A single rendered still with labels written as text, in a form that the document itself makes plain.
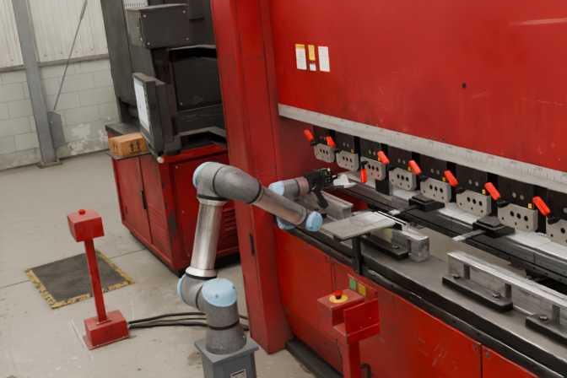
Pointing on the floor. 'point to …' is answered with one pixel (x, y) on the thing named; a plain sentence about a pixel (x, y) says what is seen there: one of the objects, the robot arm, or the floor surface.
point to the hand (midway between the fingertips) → (346, 180)
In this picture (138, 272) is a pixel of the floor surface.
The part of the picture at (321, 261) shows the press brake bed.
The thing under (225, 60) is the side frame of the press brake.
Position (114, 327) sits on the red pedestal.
